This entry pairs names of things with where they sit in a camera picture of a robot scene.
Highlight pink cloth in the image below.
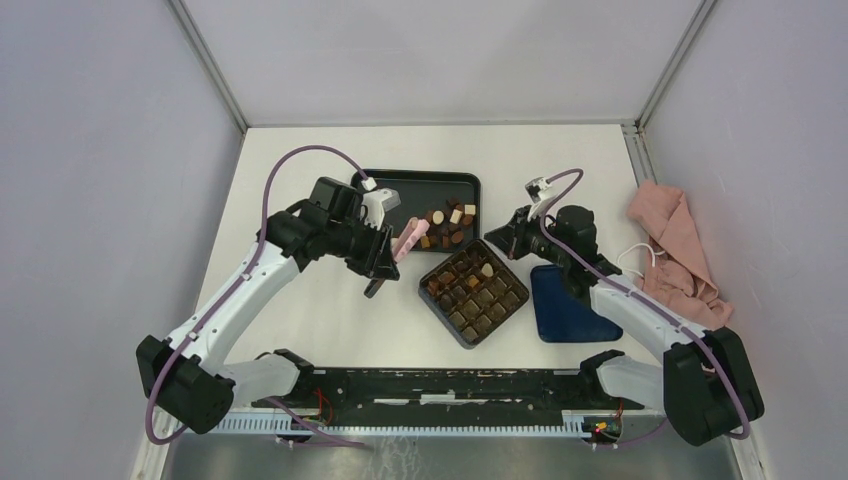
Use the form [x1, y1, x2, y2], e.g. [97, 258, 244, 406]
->
[626, 180, 733, 330]

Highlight blue box lid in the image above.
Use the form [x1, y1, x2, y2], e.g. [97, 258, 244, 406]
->
[530, 265, 623, 344]

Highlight blue chocolate box with insert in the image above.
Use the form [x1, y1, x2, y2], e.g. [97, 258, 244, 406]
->
[418, 239, 530, 349]

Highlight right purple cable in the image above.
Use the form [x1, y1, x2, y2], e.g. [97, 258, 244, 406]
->
[539, 168, 752, 448]

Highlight white cable duct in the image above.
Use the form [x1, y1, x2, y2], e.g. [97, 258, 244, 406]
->
[218, 413, 624, 439]

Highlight black chocolate tray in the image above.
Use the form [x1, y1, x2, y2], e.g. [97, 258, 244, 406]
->
[365, 169, 482, 253]

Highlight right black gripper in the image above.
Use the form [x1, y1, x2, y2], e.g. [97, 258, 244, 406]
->
[484, 205, 570, 268]

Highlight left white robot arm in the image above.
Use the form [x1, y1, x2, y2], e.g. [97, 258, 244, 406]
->
[135, 177, 400, 434]

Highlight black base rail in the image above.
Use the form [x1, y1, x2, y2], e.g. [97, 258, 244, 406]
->
[278, 368, 643, 427]

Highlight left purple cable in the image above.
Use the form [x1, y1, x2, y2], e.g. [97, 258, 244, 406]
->
[144, 145, 372, 454]

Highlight purple cable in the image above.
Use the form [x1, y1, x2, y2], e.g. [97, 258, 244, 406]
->
[144, 145, 372, 454]
[539, 168, 752, 448]

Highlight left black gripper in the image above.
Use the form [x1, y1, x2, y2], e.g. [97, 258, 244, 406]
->
[327, 216, 400, 281]

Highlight pink tongs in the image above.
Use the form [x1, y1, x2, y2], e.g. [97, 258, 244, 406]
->
[391, 217, 430, 263]

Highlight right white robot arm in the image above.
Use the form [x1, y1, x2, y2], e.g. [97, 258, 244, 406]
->
[484, 205, 765, 446]

